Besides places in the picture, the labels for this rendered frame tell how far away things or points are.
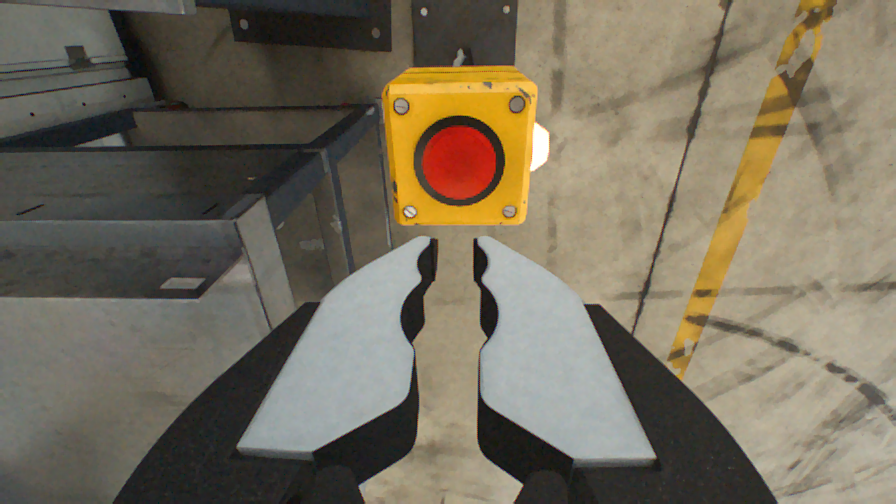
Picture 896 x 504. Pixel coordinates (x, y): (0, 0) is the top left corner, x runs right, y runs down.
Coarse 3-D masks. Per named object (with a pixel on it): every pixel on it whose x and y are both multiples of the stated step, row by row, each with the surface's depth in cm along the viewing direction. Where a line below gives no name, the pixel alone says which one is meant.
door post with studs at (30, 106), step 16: (144, 80) 103; (32, 96) 77; (48, 96) 80; (64, 96) 83; (80, 96) 86; (96, 96) 90; (112, 96) 94; (128, 96) 98; (144, 96) 103; (0, 112) 71; (16, 112) 74; (32, 112) 77; (48, 112) 80
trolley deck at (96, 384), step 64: (256, 256) 35; (0, 320) 39; (64, 320) 39; (128, 320) 38; (192, 320) 38; (256, 320) 38; (0, 384) 44; (64, 384) 44; (128, 384) 43; (192, 384) 43; (0, 448) 51; (64, 448) 51; (128, 448) 50
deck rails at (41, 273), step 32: (0, 256) 34; (32, 256) 34; (64, 256) 33; (96, 256) 33; (128, 256) 33; (160, 256) 33; (192, 256) 33; (224, 256) 33; (0, 288) 29; (32, 288) 29; (64, 288) 29; (96, 288) 29; (128, 288) 29; (160, 288) 29
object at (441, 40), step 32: (416, 0) 92; (448, 0) 92; (480, 0) 92; (512, 0) 91; (416, 32) 95; (448, 32) 95; (480, 32) 95; (512, 32) 95; (416, 64) 99; (448, 64) 99; (480, 64) 99; (512, 64) 98
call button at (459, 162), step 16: (448, 128) 20; (464, 128) 20; (432, 144) 20; (448, 144) 20; (464, 144) 20; (480, 144) 20; (432, 160) 20; (448, 160) 20; (464, 160) 20; (480, 160) 20; (432, 176) 21; (448, 176) 21; (464, 176) 21; (480, 176) 21; (448, 192) 21; (464, 192) 21
